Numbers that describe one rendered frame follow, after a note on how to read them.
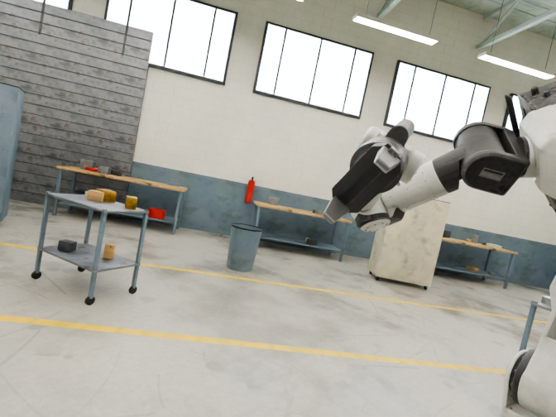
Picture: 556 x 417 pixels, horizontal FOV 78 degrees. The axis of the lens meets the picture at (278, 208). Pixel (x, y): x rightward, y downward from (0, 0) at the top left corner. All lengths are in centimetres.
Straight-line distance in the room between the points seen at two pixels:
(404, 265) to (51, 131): 715
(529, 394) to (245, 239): 417
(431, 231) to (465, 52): 495
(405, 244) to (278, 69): 444
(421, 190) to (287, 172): 690
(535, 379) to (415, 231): 553
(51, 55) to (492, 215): 1053
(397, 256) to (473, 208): 393
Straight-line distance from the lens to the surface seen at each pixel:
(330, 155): 799
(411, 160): 68
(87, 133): 794
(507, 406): 112
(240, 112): 768
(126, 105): 781
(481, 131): 92
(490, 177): 87
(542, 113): 94
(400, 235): 637
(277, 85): 783
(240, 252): 490
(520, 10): 1035
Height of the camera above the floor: 133
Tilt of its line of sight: 4 degrees down
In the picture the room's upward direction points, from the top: 11 degrees clockwise
